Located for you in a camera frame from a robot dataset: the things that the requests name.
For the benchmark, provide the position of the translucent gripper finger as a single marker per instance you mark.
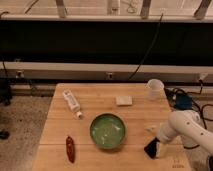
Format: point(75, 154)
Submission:
point(151, 128)
point(161, 150)

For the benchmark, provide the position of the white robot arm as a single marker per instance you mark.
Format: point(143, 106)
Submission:
point(185, 122)

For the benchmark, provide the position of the white sponge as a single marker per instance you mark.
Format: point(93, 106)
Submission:
point(124, 101)

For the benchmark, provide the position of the clear plastic cup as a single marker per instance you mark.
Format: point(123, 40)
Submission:
point(155, 87)

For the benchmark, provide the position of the green bowl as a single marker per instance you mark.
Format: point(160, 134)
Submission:
point(107, 131)

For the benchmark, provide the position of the white tube bottle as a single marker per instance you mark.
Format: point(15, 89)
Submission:
point(72, 103)

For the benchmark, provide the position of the red chili pepper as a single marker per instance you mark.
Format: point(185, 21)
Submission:
point(70, 149)

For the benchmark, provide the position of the blue box with cables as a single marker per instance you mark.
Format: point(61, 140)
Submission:
point(183, 102)

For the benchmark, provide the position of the wall power outlet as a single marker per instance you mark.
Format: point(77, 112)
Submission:
point(110, 75)

